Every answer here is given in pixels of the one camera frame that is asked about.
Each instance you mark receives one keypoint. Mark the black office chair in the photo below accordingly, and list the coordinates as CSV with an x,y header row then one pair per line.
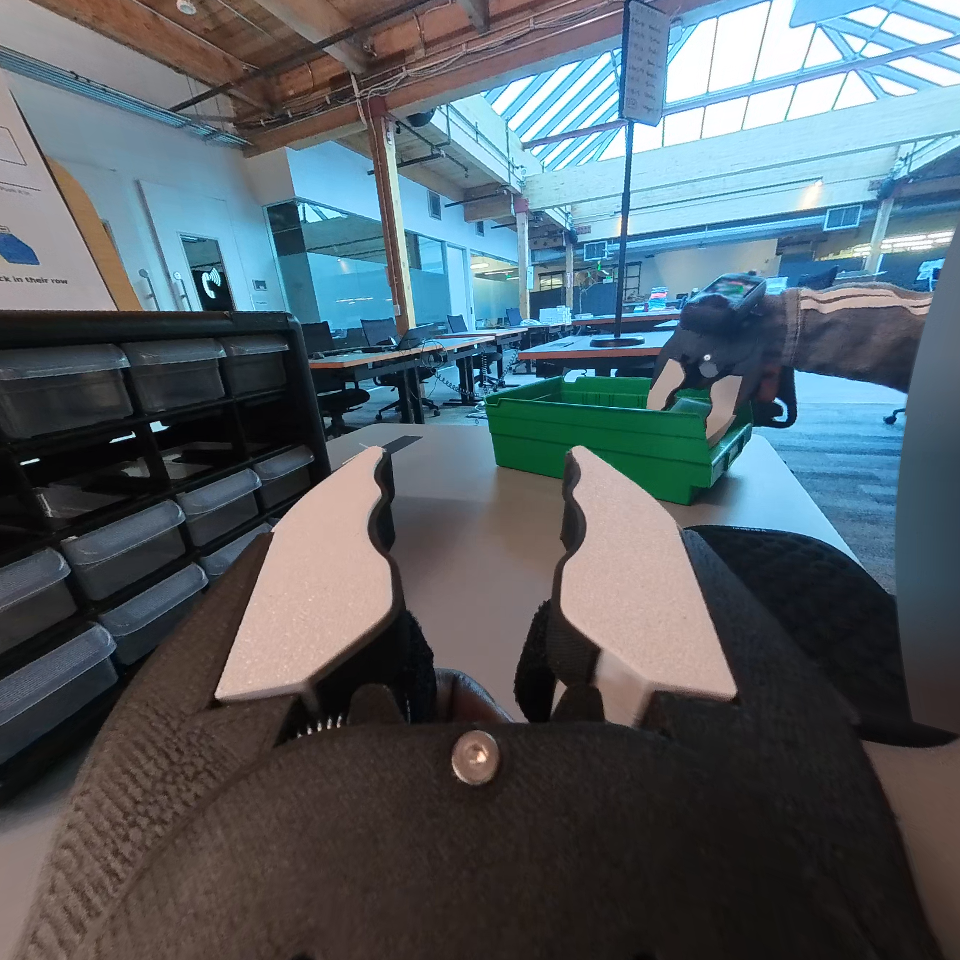
x,y
386,334
337,375

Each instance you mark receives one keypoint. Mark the frosted glass partition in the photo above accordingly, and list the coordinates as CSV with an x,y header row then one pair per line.
x,y
345,285

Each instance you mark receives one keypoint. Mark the white instruction poster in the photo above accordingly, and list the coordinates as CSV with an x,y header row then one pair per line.
x,y
45,225

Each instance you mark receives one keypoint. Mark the tan wooden board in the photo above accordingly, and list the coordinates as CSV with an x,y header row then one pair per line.
x,y
97,240

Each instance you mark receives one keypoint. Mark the person's left hand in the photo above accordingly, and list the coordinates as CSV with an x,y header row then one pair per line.
x,y
472,701

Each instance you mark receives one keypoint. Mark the black tape strip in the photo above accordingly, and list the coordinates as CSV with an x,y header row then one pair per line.
x,y
397,444

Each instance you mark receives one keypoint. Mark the wooden support post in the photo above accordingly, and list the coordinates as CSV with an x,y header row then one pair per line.
x,y
391,225
523,262

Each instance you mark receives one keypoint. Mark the black dome camera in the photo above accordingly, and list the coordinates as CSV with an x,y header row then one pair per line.
x,y
420,118

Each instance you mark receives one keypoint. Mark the open laptop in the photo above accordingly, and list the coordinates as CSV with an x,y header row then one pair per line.
x,y
416,337

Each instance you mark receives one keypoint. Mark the green plastic bin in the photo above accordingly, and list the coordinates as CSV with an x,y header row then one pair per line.
x,y
600,450

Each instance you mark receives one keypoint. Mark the black drawer cabinet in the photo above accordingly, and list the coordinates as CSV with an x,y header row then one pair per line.
x,y
150,324

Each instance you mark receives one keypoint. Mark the orange-edged office desk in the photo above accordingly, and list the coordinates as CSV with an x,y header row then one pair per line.
x,y
390,352
570,346

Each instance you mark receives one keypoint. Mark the rows of cabinet drawers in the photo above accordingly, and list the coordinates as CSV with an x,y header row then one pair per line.
x,y
112,540

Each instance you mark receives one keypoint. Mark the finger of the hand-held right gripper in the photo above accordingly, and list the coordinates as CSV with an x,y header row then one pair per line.
x,y
724,405
666,386

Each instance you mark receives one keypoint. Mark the black textured cloth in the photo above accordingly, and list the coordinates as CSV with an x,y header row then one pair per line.
x,y
795,600

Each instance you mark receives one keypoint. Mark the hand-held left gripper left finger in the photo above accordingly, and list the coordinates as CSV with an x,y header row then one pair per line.
x,y
322,585

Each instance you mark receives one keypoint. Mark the white door with phone icon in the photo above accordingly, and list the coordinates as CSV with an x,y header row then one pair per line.
x,y
208,255

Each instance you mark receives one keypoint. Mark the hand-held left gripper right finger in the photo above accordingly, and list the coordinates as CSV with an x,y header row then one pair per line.
x,y
645,600

